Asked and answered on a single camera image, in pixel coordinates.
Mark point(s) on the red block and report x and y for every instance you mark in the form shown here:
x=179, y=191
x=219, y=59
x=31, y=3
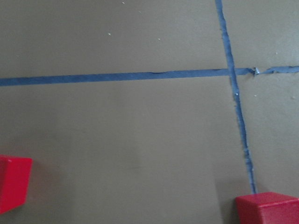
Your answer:
x=267, y=208
x=14, y=181

